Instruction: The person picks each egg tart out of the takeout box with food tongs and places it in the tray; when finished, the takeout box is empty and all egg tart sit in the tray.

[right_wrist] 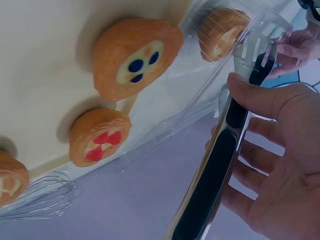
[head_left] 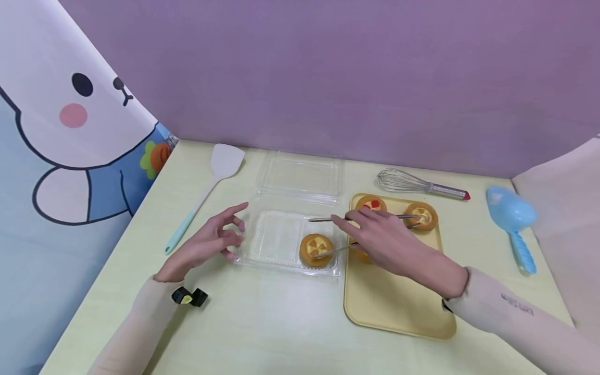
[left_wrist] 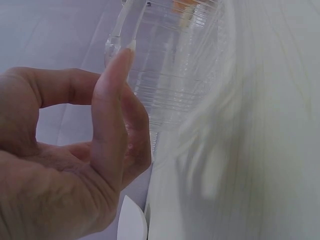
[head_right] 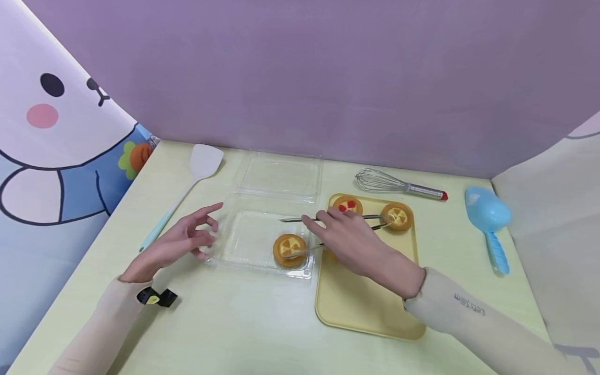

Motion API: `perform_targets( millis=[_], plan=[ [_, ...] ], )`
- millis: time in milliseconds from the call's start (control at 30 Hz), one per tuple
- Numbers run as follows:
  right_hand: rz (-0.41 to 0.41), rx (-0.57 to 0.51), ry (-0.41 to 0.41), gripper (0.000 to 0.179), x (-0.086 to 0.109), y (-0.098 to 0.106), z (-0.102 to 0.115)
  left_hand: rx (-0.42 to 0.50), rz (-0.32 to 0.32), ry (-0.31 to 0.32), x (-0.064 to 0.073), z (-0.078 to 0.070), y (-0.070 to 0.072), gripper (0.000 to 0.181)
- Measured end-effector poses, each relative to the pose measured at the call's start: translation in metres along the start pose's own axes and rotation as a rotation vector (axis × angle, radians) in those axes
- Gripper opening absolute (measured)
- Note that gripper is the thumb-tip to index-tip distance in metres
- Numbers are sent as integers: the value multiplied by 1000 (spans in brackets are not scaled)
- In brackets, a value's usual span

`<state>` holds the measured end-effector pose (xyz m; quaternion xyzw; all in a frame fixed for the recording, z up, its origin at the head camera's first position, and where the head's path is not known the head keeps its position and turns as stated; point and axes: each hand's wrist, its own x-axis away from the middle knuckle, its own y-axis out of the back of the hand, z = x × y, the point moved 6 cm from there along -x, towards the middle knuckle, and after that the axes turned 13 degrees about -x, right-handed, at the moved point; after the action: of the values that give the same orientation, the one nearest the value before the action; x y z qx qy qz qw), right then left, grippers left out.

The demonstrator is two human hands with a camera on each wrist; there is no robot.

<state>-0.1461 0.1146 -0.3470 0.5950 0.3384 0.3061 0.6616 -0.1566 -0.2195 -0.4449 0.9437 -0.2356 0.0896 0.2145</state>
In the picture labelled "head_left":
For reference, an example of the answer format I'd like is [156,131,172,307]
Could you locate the person's left hand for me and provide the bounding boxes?
[155,202,249,283]

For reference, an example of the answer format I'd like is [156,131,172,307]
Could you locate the person's right hand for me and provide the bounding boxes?
[330,206,470,300]

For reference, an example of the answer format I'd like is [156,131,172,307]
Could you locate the metal tongs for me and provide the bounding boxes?
[308,212,422,259]

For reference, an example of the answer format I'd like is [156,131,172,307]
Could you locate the tart with red topping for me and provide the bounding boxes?
[355,194,389,214]

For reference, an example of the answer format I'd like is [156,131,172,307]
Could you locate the tart with yellow fruit topping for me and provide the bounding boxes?
[299,233,335,269]

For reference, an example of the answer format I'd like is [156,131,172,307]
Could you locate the metal whisk with red end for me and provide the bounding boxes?
[376,168,471,202]

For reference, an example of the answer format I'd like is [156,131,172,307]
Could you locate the clear plastic clamshell container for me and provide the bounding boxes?
[233,151,344,278]

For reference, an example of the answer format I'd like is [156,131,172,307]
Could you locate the tart with pale yellow topping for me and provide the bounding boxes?
[404,202,440,233]

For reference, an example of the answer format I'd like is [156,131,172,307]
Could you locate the yellow tray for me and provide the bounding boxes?
[343,193,458,341]

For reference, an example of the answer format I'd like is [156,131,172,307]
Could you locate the blue plastic rice scoop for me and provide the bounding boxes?
[485,185,538,276]

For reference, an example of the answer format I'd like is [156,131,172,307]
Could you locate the white spatula with teal handle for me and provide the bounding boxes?
[164,144,246,255]

